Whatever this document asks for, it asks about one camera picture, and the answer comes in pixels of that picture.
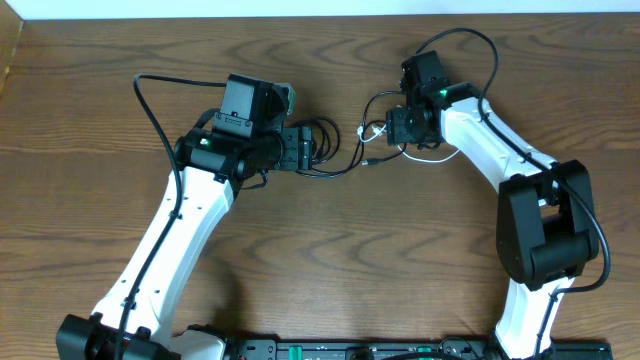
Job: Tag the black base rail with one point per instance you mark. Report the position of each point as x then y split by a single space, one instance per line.
453 347

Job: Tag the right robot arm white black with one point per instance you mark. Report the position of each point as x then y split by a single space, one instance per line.
544 232

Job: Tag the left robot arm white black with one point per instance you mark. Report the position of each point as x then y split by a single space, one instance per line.
244 137

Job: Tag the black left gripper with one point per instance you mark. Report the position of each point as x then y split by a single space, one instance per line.
303 148

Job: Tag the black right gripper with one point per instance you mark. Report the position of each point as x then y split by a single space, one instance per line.
396 131

